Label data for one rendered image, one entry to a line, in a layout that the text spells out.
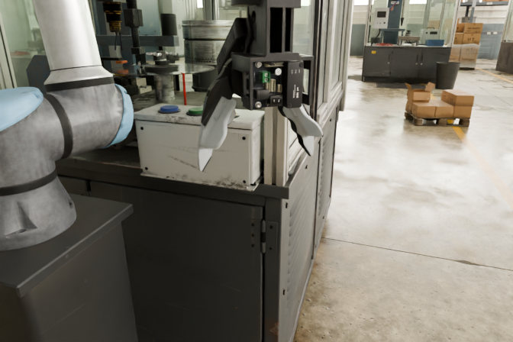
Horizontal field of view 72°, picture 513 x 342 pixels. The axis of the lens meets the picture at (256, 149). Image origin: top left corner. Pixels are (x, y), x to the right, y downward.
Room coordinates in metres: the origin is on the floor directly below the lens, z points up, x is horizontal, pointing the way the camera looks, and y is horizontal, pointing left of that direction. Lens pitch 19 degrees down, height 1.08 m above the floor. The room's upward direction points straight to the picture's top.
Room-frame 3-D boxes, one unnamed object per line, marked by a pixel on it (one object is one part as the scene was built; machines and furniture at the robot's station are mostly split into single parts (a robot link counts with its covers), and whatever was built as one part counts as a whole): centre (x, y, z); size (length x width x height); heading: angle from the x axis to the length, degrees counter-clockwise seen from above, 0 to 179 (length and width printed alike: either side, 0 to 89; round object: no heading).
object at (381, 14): (7.36, -2.39, 1.08); 0.34 x 0.15 x 0.71; 72
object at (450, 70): (6.55, -3.48, 0.24); 0.39 x 0.39 x 0.47
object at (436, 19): (7.83, -3.13, 1.01); 1.66 x 1.38 x 2.03; 72
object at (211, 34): (1.95, 0.24, 0.93); 0.31 x 0.31 x 0.36
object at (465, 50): (10.25, -5.70, 0.59); 1.26 x 0.86 x 1.18; 152
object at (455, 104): (4.11, -2.14, 0.18); 0.60 x 0.40 x 0.36; 86
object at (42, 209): (0.54, 0.40, 0.80); 0.15 x 0.15 x 0.10
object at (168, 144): (0.77, 0.12, 0.82); 0.28 x 0.11 x 0.15; 72
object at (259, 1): (0.40, -0.01, 1.05); 0.09 x 0.08 x 0.12; 21
